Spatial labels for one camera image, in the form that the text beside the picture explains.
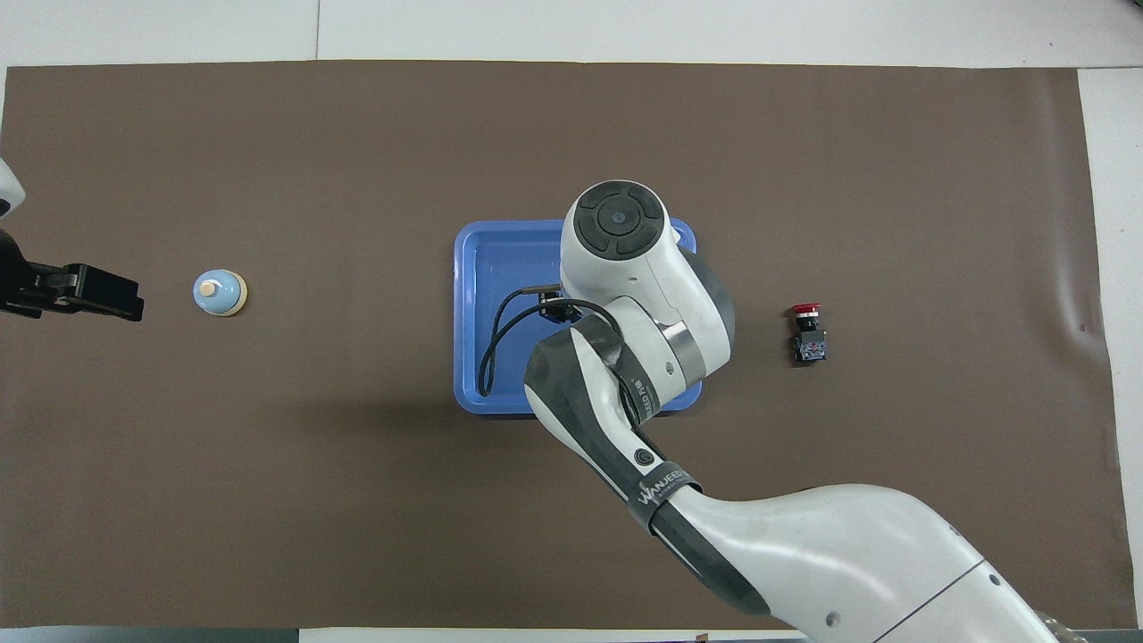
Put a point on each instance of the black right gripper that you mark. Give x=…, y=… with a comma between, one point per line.
x=558, y=305

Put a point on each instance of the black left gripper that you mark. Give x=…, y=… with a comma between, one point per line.
x=36, y=288

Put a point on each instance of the red push button switch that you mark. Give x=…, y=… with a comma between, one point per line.
x=811, y=344

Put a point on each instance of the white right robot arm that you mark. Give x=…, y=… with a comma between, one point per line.
x=643, y=295

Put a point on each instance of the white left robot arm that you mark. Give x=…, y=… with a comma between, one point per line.
x=7, y=192

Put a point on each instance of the blue plastic tray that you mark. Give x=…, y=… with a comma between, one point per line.
x=491, y=259

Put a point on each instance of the light blue service bell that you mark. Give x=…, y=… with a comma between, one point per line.
x=217, y=295

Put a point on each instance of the brown table mat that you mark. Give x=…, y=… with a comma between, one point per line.
x=357, y=491

